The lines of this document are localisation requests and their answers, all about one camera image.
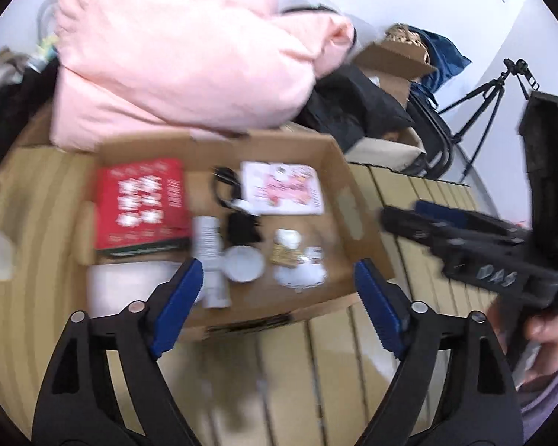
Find black camcorder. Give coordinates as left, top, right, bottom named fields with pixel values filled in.
left=503, top=58, right=539, bottom=91

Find black cable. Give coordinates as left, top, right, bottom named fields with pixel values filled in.
left=210, top=165, right=264, bottom=247

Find beige canvas bag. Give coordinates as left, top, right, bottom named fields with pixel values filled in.
left=344, top=128, right=426, bottom=172

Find woven rattan ball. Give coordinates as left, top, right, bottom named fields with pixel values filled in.
left=384, top=23, right=430, bottom=64

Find black tripod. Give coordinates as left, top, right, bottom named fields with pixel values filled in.
left=437, top=68, right=530, bottom=184

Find pink cartoon card wallet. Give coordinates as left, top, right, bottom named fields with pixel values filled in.
left=241, top=161, right=324, bottom=216

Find open brown cardboard box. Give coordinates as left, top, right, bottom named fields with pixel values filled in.
left=353, top=41, right=436, bottom=108

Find blue cloth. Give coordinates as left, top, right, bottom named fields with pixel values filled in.
left=408, top=25, right=472, bottom=104

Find white tube bottle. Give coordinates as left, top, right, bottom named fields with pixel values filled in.
left=192, top=216, right=232, bottom=309

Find yellow wooden block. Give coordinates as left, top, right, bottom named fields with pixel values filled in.
left=269, top=243, right=305, bottom=269

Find translucent white plastic container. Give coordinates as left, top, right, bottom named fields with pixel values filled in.
left=87, top=261, right=181, bottom=317

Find cardboard tray box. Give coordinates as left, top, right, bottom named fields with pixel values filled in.
left=92, top=131, right=395, bottom=341

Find black garment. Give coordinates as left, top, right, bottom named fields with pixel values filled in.
left=293, top=65, right=414, bottom=153

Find red book box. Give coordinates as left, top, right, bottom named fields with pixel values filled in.
left=95, top=158, right=192, bottom=259

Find white round lid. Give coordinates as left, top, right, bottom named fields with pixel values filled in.
left=221, top=246, right=265, bottom=283

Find right hand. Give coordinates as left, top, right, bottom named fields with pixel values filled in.
left=485, top=298, right=558, bottom=394

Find black suitcase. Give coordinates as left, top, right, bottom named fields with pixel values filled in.
left=403, top=94, right=453, bottom=179

